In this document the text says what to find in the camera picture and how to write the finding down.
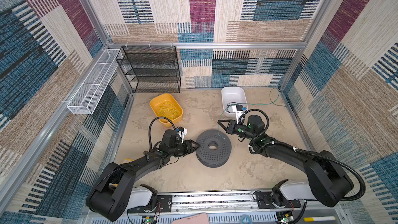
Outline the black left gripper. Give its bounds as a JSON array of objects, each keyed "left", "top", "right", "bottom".
[{"left": 168, "top": 139, "right": 200, "bottom": 157}]

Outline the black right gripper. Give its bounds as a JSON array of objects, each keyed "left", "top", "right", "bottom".
[{"left": 217, "top": 119, "right": 255, "bottom": 141}]

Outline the grey perforated cable spool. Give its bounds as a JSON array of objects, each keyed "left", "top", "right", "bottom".
[{"left": 195, "top": 129, "right": 232, "bottom": 168}]

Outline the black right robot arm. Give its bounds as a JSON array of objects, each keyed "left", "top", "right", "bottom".
[{"left": 218, "top": 109, "right": 366, "bottom": 207}]

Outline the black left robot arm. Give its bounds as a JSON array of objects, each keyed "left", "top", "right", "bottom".
[{"left": 86, "top": 124, "right": 201, "bottom": 222}]

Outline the white plastic tub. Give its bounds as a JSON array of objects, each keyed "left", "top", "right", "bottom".
[{"left": 221, "top": 87, "right": 248, "bottom": 118}]

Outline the yellow plastic tub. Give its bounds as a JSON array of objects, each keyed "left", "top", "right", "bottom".
[{"left": 150, "top": 93, "right": 183, "bottom": 124}]

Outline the pink object at bottom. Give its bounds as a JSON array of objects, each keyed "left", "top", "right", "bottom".
[{"left": 172, "top": 213, "right": 209, "bottom": 224}]

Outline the yellow white marker pen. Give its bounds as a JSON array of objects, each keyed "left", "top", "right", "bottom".
[{"left": 303, "top": 216, "right": 336, "bottom": 223}]

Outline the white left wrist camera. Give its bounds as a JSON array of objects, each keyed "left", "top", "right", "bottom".
[{"left": 176, "top": 127, "right": 188, "bottom": 143}]

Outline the dark green cable coil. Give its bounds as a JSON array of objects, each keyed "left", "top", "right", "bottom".
[{"left": 226, "top": 102, "right": 244, "bottom": 114}]

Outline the yellow cable coil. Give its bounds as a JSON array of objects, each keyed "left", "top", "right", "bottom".
[{"left": 157, "top": 101, "right": 181, "bottom": 120}]

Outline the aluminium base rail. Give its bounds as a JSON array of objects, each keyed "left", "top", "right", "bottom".
[{"left": 116, "top": 189, "right": 354, "bottom": 224}]

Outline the black wire mesh shelf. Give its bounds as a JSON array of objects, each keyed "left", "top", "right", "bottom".
[{"left": 116, "top": 46, "right": 181, "bottom": 93}]

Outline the white wire mesh basket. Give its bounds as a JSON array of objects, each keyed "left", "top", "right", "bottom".
[{"left": 67, "top": 49, "right": 119, "bottom": 115}]

